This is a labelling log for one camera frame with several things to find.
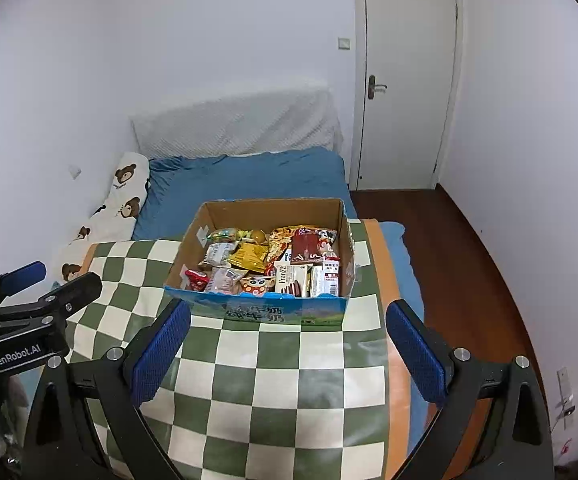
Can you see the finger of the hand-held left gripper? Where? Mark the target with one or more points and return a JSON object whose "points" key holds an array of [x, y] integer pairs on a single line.
{"points": [[26, 273], [81, 287]]}

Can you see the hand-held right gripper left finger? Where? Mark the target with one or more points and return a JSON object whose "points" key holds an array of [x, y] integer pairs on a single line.
{"points": [[164, 345]]}

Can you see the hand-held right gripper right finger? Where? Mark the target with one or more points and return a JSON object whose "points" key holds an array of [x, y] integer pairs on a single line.
{"points": [[414, 345]]}

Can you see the bright red snack packet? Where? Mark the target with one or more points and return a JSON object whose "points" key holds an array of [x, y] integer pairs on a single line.
{"points": [[198, 280]]}

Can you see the pink snack packet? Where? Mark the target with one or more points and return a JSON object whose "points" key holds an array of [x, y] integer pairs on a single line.
{"points": [[226, 280]]}

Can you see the white black-print snack packet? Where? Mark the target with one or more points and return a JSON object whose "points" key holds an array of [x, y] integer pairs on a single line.
{"points": [[219, 252]]}

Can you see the white red-label snack packet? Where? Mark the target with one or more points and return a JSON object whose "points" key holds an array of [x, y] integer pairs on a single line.
{"points": [[329, 277]]}

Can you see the blue printed cardboard box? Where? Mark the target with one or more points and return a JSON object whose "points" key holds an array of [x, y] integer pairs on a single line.
{"points": [[269, 315]]}

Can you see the orange snack packet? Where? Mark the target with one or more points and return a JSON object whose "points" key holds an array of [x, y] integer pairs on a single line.
{"points": [[256, 286]]}

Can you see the yellow snack packet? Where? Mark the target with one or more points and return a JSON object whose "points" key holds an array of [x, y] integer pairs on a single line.
{"points": [[249, 256]]}

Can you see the colourful candy ball packet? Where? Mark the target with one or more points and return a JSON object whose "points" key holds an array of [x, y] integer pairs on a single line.
{"points": [[224, 234]]}

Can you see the white cow print packet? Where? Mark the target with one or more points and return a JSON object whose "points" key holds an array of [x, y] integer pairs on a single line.
{"points": [[326, 240]]}

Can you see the white chocolate wafer packet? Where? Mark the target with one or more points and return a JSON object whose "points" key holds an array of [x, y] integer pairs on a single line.
{"points": [[291, 277]]}

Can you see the brown braised egg packet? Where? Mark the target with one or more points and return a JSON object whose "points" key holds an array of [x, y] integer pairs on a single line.
{"points": [[259, 236]]}

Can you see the dark red snack packet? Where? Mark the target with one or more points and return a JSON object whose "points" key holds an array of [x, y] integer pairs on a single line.
{"points": [[305, 249]]}

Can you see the pizza print snack packet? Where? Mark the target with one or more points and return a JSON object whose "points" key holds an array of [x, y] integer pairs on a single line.
{"points": [[280, 242]]}

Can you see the bear print pillow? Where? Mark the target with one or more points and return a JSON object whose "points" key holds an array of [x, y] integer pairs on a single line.
{"points": [[119, 200]]}

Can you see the green white checkered blanket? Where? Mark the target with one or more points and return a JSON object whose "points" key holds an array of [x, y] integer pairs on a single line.
{"points": [[269, 385]]}

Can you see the blue bed sheet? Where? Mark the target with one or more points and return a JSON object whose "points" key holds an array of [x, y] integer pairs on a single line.
{"points": [[249, 175]]}

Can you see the white covered headboard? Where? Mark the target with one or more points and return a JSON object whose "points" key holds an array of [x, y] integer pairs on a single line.
{"points": [[239, 120]]}

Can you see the white door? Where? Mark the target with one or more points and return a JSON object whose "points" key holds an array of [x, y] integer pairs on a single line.
{"points": [[404, 110]]}

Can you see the white wall socket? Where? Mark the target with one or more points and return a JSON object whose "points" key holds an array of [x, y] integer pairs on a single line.
{"points": [[75, 171], [563, 380]]}

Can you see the white light switch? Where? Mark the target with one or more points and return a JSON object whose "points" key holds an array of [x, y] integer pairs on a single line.
{"points": [[344, 43]]}

